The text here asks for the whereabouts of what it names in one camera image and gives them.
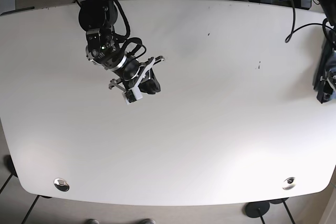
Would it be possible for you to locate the right silver table grommet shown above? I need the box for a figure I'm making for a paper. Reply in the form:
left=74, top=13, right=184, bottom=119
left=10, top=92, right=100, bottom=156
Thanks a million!
left=282, top=177, right=297, bottom=190

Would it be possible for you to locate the navy heather printed T-shirt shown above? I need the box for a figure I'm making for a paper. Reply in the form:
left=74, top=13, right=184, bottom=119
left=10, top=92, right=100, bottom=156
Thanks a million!
left=313, top=41, right=335, bottom=104

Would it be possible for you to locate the left silver table grommet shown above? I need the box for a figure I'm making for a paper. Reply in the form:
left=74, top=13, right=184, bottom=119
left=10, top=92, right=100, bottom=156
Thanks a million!
left=54, top=178, right=70, bottom=192

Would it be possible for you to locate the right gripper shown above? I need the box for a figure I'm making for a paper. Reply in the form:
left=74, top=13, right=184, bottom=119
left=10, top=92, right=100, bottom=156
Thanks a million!
left=109, top=56, right=165, bottom=95

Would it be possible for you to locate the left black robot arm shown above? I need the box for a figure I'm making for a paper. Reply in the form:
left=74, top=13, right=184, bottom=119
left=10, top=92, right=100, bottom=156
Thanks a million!
left=313, top=0, right=335, bottom=95

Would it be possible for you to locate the black table leg left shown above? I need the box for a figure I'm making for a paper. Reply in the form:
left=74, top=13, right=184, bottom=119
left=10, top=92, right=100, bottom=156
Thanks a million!
left=0, top=155, right=18, bottom=194

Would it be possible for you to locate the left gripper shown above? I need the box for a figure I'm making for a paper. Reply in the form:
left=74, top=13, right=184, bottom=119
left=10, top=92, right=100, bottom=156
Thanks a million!
left=320, top=73, right=336, bottom=90

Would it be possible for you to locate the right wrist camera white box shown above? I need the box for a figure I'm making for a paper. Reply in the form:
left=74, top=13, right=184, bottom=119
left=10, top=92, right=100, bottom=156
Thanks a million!
left=122, top=87, right=143, bottom=104

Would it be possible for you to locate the silver table grommet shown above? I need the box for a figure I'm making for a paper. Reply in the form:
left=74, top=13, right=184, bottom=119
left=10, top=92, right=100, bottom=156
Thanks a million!
left=282, top=177, right=297, bottom=190
left=54, top=178, right=70, bottom=192

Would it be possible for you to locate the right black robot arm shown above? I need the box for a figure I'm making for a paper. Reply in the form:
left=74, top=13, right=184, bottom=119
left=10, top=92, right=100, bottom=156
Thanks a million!
left=75, top=0, right=164, bottom=103

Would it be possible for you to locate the grey shoe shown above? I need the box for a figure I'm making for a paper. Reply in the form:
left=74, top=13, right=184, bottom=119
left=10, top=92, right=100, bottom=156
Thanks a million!
left=139, top=219, right=155, bottom=224
left=85, top=219, right=100, bottom=224

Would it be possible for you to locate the black round stand base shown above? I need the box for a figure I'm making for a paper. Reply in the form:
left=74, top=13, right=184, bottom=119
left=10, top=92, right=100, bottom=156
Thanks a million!
left=244, top=201, right=270, bottom=218

